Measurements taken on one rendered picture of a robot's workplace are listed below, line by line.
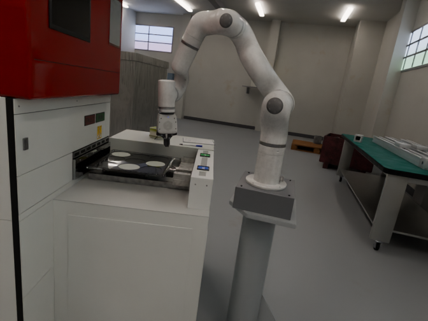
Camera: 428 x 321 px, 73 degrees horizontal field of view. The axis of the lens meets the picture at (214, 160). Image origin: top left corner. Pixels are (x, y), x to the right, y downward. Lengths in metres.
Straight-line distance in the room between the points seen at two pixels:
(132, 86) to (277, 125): 4.33
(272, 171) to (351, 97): 8.91
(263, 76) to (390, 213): 2.19
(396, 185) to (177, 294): 2.28
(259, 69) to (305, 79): 9.62
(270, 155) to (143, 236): 0.63
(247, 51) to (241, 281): 1.07
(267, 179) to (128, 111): 4.33
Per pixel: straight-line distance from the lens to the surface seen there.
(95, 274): 1.41
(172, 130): 1.48
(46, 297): 1.48
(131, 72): 5.38
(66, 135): 1.34
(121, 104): 5.48
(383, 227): 3.19
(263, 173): 1.30
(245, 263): 1.47
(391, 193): 3.09
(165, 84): 1.44
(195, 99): 11.48
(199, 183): 1.19
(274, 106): 1.18
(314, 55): 10.96
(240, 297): 1.58
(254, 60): 1.28
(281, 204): 1.26
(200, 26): 1.38
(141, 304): 1.44
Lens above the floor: 1.32
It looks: 14 degrees down
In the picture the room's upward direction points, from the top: 7 degrees clockwise
